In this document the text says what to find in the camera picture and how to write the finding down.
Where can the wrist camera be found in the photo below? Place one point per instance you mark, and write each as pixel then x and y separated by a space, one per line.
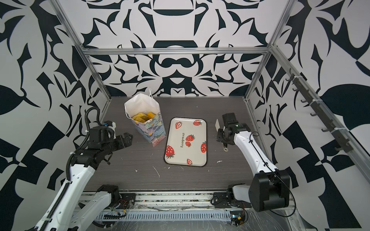
pixel 229 119
pixel 102 134

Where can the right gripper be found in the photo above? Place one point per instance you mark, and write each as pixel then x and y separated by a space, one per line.
pixel 219 137

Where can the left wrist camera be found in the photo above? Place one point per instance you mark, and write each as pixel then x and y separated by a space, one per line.
pixel 102 134

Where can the aluminium frame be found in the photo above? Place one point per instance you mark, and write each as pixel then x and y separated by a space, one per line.
pixel 359 156

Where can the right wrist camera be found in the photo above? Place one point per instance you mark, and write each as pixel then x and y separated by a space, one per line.
pixel 229 119

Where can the long striped fake croissant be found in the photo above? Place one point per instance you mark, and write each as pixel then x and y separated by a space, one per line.
pixel 151 115

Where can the column fake croissant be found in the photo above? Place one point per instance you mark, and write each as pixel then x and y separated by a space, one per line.
pixel 141 118

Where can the colourful printed paper bag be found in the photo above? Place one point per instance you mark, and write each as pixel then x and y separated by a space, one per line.
pixel 153 130

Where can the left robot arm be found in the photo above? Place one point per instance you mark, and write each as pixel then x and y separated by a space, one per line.
pixel 98 146

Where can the base rail with cable duct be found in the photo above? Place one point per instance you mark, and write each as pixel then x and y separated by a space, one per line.
pixel 191 211

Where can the strawberry print tray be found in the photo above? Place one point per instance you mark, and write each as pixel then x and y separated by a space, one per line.
pixel 187 142

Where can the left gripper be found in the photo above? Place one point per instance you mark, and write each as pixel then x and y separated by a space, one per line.
pixel 120 143

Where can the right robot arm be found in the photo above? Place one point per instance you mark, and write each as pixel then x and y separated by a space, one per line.
pixel 270 186

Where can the wall hook rack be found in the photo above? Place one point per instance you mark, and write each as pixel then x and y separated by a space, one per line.
pixel 321 110

